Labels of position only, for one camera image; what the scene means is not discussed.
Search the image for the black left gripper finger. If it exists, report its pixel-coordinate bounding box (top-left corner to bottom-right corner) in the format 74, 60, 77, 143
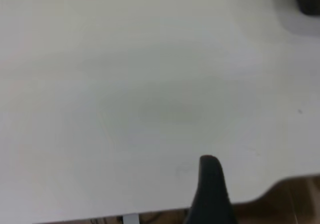
184, 155, 240, 224

